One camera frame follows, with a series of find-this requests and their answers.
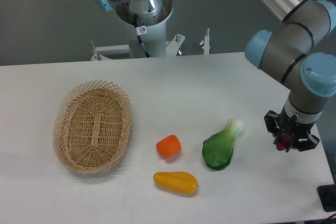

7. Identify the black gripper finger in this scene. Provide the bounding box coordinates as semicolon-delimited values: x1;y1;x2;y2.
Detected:
285;134;320;153
264;110;281;145

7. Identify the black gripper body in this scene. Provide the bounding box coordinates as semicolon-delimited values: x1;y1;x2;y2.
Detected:
277;112;314;142

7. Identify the purple sweet potato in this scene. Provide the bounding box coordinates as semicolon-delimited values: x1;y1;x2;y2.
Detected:
276;134;291;151

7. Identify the silver blue-capped robot arm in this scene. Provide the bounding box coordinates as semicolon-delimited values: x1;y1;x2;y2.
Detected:
94;0;335;151

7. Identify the black device at table edge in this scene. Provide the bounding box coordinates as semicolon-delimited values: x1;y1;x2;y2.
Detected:
317;184;335;212

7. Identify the green bok choy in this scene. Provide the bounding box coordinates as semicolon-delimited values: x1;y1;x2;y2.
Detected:
202;118;243;170

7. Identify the orange carrot piece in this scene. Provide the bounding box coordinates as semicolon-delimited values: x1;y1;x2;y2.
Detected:
156;135;182;158

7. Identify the yellow mango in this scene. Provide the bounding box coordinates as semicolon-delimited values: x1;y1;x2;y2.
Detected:
153;172;198;195

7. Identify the woven wicker basket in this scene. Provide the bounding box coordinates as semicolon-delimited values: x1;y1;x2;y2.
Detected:
53;80;132;174

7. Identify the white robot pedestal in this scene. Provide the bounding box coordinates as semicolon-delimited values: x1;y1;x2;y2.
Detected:
115;0;173;58

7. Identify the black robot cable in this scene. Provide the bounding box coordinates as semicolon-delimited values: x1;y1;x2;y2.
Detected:
133;13;151;58

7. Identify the white metal base frame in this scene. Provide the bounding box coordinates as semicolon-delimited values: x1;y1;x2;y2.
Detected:
90;28;212;61

